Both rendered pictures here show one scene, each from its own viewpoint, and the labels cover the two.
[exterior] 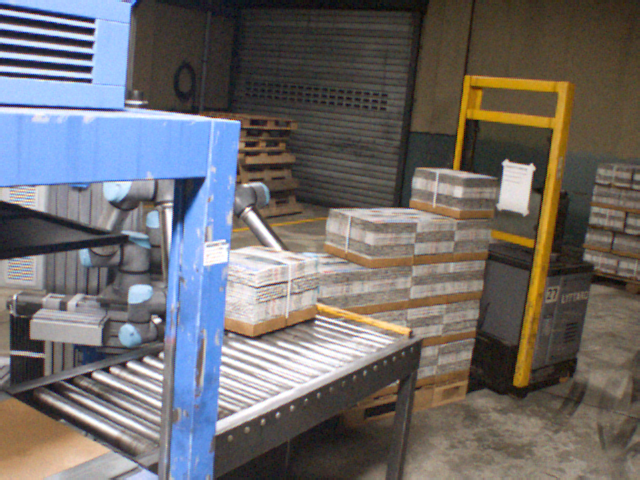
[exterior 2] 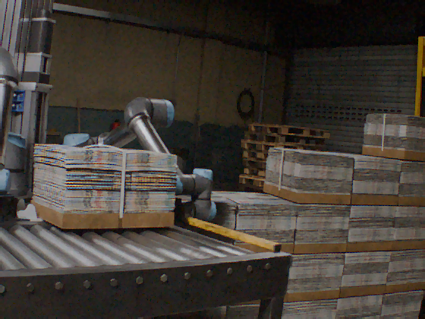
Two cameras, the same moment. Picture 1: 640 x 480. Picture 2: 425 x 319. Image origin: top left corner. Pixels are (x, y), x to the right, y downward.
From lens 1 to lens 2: 1.36 m
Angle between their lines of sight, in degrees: 20
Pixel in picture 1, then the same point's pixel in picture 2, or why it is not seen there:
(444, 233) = (387, 173)
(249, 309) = (62, 196)
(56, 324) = not seen: outside the picture
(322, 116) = (352, 130)
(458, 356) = (405, 307)
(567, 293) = not seen: outside the picture
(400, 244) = (335, 179)
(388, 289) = (321, 228)
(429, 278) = (371, 221)
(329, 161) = not seen: hidden behind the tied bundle
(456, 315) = (403, 263)
